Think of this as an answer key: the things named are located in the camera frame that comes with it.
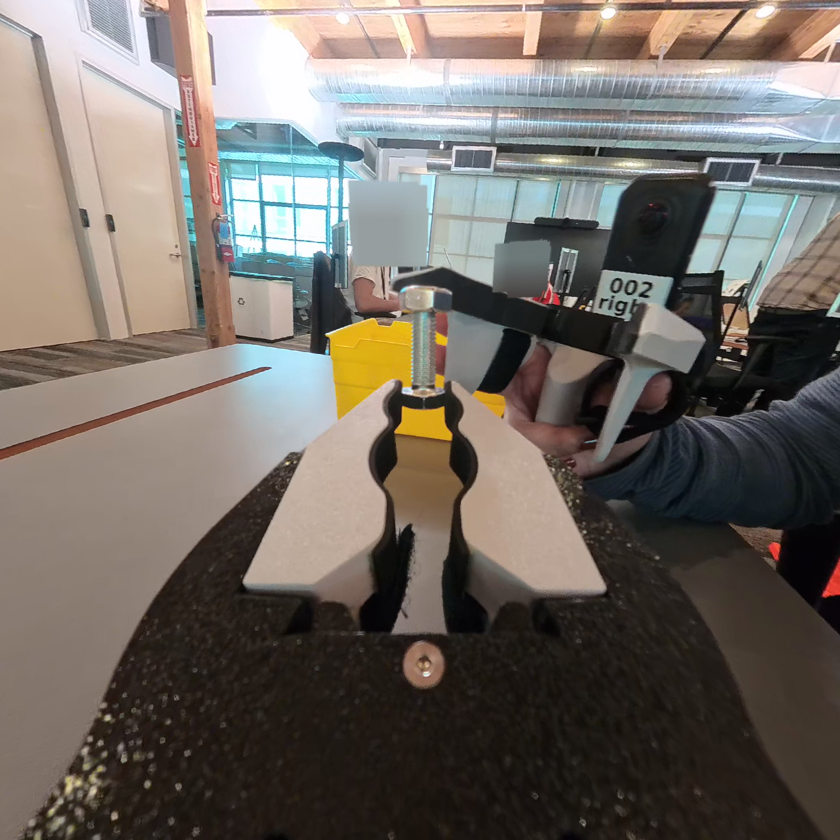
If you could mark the beige door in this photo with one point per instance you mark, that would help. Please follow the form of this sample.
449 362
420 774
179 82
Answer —
39 197
138 210

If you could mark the black wall speaker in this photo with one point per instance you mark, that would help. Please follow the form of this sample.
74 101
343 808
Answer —
161 39

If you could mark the person's right hand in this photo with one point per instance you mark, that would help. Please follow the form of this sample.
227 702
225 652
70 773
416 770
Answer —
525 400

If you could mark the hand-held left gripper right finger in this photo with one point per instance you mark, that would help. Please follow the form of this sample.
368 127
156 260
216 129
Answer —
531 525

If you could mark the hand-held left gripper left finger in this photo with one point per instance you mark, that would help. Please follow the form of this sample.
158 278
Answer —
315 518

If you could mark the white recycling bin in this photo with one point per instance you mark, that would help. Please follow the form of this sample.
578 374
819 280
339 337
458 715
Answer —
262 308

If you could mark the steel hex nut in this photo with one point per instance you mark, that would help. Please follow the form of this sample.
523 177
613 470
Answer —
421 396

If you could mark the person's right forearm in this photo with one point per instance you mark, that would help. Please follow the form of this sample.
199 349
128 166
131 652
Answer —
722 459

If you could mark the steel hex bolt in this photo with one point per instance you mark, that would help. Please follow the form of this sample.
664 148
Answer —
423 341

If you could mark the yellow plastic bin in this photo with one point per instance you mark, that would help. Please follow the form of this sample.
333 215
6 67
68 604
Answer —
367 367

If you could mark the white ceiling vent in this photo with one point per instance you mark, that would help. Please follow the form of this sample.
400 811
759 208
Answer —
472 159
732 172

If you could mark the large black screen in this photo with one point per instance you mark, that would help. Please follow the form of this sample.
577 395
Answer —
577 249

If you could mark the computer monitor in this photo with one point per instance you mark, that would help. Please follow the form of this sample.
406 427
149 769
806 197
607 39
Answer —
339 256

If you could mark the red fire extinguisher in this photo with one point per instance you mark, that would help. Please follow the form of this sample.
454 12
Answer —
224 239

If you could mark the long red sign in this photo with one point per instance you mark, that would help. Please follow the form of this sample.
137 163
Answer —
189 111

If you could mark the black floor lamp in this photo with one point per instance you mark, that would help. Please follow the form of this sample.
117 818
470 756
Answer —
341 149

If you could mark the white wall vent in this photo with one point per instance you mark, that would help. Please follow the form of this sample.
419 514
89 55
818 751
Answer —
111 26

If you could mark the black office chair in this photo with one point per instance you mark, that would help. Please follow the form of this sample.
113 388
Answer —
325 308

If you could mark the short red sign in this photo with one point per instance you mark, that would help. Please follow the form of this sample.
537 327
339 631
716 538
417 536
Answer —
214 184

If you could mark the silver air duct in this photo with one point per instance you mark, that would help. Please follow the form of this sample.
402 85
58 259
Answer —
590 82
590 124
590 164

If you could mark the wooden support post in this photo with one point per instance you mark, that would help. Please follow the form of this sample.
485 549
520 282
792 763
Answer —
216 302

